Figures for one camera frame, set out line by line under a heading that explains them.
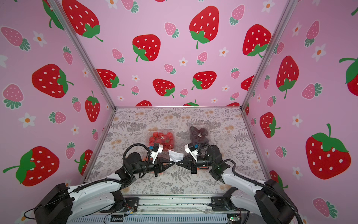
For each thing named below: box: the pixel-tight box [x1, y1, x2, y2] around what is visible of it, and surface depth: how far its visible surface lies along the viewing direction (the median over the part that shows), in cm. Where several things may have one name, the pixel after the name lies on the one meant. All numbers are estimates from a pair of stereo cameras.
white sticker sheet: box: [168, 149, 185, 163], surface depth 65 cm
